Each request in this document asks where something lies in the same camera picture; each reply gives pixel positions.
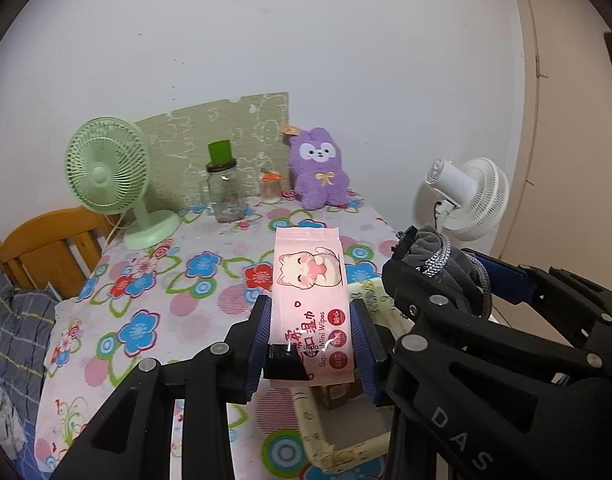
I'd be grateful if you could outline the yellow-green cartoon print box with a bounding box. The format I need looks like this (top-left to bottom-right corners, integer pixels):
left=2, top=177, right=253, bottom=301
left=290, top=280, right=404, bottom=467

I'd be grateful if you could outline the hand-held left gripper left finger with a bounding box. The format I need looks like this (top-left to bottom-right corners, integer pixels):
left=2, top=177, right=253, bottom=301
left=48, top=294, right=274, bottom=480

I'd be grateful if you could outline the white blanket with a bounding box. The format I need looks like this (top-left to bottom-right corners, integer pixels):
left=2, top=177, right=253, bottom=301
left=0, top=385, right=29, bottom=461

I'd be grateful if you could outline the pink wet wipes packet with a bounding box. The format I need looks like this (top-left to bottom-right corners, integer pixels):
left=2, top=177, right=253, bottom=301
left=263, top=226, right=359, bottom=386

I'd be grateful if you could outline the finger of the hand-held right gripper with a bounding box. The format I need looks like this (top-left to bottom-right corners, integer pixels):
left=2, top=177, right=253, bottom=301
left=382, top=227, right=607, bottom=381
left=461, top=247, right=612, bottom=361

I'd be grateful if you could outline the white standing fan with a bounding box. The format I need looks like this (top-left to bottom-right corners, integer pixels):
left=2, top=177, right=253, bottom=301
left=416, top=156, right=510, bottom=246

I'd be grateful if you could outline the beige door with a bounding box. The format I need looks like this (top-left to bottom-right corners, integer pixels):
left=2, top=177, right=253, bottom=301
left=488, top=0, right=612, bottom=281

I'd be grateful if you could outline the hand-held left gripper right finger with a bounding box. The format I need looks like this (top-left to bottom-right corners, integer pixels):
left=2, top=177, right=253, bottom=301
left=350, top=299, right=401, bottom=408

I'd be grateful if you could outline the glass jar with green lid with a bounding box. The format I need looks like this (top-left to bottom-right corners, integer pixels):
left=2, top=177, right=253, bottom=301
left=200, top=141, right=247, bottom=223

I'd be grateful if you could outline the purple plush bunny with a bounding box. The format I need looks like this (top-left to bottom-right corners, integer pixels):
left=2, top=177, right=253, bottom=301
left=281, top=125, right=351, bottom=210

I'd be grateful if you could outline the wooden headboard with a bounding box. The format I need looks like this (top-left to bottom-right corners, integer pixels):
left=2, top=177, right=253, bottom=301
left=0, top=207, right=114, bottom=301

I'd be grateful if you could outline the grey sock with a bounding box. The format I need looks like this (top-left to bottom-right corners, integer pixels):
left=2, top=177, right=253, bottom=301
left=403, top=224, right=493, bottom=321

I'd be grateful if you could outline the green desk fan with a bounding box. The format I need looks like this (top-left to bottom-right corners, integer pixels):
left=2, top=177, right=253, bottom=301
left=66, top=116, right=181, bottom=251

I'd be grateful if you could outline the white fan cord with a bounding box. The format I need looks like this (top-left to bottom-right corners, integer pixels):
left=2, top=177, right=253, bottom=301
left=103, top=212, right=129, bottom=248

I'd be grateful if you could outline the green patterned board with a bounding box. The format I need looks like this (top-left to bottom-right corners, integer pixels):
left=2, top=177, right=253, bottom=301
left=136, top=92, right=291, bottom=211

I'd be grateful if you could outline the cotton swab jar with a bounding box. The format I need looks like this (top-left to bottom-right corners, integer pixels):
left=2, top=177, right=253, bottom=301
left=258, top=170, right=285, bottom=204

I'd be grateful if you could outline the floral tablecloth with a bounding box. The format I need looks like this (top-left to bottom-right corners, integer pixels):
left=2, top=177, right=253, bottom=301
left=33, top=190, right=411, bottom=480

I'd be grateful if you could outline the grey plaid pillow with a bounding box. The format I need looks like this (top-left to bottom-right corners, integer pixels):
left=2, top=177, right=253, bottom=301
left=0, top=255, right=61, bottom=441

